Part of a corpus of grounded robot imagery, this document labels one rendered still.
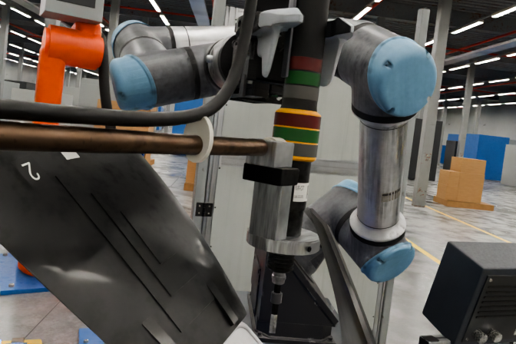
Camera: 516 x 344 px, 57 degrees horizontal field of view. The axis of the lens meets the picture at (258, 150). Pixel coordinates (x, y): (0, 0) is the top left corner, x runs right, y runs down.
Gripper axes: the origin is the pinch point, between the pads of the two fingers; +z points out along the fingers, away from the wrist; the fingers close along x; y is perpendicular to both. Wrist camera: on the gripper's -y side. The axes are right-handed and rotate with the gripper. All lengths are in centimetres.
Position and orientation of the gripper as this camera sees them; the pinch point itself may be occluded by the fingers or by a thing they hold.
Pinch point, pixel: (321, 18)
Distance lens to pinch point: 43.1
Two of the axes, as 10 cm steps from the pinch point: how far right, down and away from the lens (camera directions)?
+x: -9.3, -0.9, -3.5
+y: -1.2, 9.9, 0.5
